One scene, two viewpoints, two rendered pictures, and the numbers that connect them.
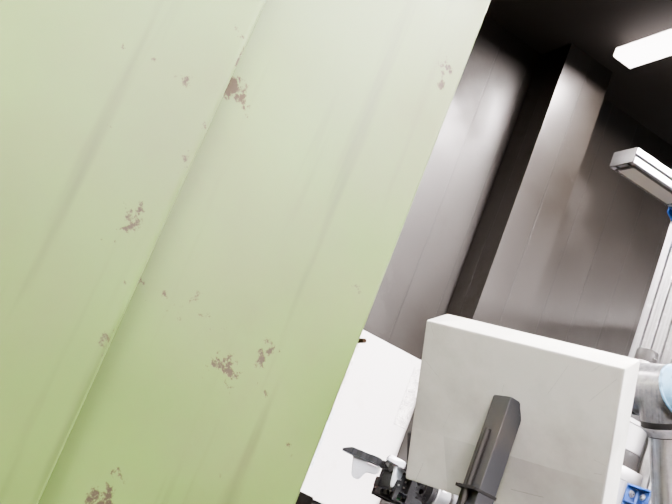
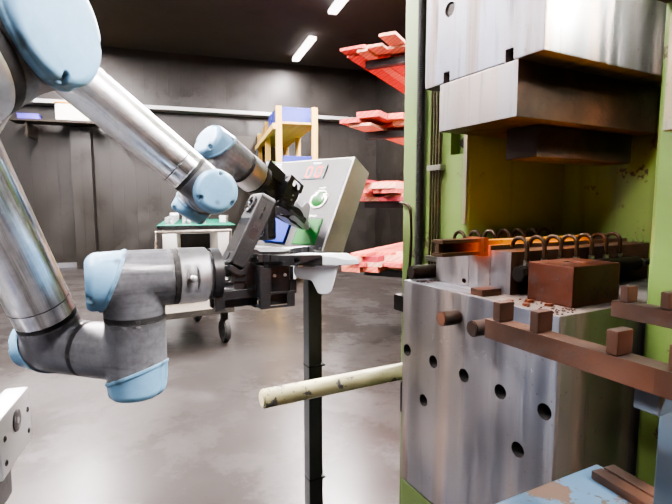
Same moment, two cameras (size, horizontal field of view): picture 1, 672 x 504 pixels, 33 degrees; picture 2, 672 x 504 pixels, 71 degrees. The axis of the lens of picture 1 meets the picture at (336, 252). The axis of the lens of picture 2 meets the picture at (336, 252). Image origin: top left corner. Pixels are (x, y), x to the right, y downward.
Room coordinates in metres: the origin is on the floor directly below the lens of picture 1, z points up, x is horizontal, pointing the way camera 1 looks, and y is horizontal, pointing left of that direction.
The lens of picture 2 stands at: (3.15, -0.13, 1.07)
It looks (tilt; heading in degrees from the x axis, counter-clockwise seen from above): 6 degrees down; 186
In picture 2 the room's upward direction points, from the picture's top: straight up
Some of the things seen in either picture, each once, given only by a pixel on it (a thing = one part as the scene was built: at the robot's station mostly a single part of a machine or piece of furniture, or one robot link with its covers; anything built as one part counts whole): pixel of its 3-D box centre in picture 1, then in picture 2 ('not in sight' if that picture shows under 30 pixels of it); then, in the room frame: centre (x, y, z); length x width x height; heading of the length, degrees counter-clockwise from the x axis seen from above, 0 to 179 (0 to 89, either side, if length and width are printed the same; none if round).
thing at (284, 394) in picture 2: not in sight; (343, 382); (1.98, -0.24, 0.62); 0.44 x 0.05 x 0.05; 124
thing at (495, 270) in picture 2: not in sight; (543, 259); (2.10, 0.20, 0.96); 0.42 x 0.20 x 0.09; 124
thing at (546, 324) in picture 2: not in sight; (591, 305); (2.62, 0.09, 0.97); 0.23 x 0.06 x 0.02; 123
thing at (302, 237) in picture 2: not in sight; (308, 232); (1.96, -0.33, 1.00); 0.07 x 0.05 x 0.07; 59
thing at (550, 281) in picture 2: not in sight; (573, 281); (2.33, 0.18, 0.95); 0.12 x 0.09 x 0.07; 124
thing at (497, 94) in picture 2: not in sight; (549, 109); (2.10, 0.20, 1.27); 0.42 x 0.20 x 0.10; 124
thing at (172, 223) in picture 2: not in sight; (196, 243); (-3.81, -3.05, 0.48); 2.76 x 0.99 x 0.95; 24
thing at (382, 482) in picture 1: (405, 485); (251, 275); (2.49, -0.33, 0.97); 0.12 x 0.08 x 0.09; 124
